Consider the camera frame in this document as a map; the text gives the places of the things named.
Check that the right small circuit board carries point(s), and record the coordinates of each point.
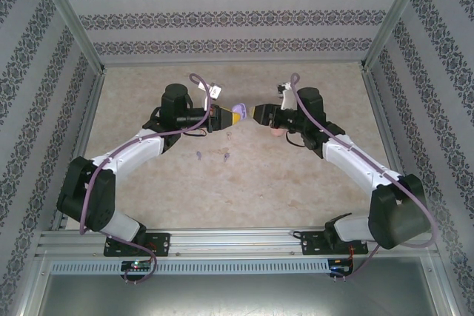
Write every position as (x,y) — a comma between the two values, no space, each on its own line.
(338,269)

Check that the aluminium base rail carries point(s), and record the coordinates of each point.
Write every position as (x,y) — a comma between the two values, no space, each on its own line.
(237,243)

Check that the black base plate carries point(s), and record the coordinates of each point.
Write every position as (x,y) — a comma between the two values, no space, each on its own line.
(161,245)
(314,243)

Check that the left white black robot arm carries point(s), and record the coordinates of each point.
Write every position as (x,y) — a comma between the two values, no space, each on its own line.
(129,149)

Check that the pink earbud charging case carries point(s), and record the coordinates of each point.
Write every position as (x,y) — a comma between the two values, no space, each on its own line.
(276,133)

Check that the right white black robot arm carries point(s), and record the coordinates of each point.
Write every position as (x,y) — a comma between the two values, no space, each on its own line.
(355,166)

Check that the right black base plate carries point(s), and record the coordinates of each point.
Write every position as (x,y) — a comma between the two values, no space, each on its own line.
(314,243)

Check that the purple earbud charging case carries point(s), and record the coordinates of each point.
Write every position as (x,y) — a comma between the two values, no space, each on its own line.
(240,108)

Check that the grey metal sheet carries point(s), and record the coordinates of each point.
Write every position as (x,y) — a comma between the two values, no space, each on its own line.
(237,297)

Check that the aluminium frame post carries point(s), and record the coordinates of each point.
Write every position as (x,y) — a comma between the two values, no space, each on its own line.
(73,16)
(393,16)

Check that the aluminium frame leg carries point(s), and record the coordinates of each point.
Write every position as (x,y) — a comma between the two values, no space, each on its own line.
(438,286)
(29,286)

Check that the small circuit board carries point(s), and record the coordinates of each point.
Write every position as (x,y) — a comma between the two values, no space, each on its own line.
(137,266)
(338,269)

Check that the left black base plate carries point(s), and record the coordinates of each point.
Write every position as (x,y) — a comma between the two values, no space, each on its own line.
(161,245)

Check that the aluminium frame rail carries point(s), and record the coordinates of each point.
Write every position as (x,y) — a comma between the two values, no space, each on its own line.
(82,146)
(389,146)

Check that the purple earbud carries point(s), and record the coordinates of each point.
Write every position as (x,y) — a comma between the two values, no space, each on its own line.
(225,158)
(199,155)

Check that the left small circuit board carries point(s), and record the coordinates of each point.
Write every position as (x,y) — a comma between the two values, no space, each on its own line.
(137,266)

